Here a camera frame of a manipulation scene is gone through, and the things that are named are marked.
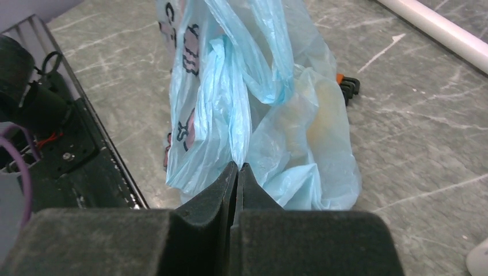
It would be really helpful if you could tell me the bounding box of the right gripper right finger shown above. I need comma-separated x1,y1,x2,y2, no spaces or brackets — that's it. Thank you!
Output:
228,164,404,275

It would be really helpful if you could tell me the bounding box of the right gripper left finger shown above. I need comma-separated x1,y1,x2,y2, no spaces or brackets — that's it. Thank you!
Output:
1,162,239,275

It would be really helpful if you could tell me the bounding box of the light blue plastic bag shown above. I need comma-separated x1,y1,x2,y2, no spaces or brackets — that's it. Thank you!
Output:
156,1,361,210

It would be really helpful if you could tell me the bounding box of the black orange clip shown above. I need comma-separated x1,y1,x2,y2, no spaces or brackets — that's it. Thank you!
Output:
336,74,360,106

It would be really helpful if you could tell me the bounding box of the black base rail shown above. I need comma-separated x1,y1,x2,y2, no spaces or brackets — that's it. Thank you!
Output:
1,15,148,212

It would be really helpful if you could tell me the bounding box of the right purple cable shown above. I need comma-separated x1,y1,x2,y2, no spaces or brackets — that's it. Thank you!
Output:
0,124,41,229

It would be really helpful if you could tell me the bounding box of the white PVC pipe frame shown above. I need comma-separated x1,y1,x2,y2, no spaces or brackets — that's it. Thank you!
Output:
379,0,487,73

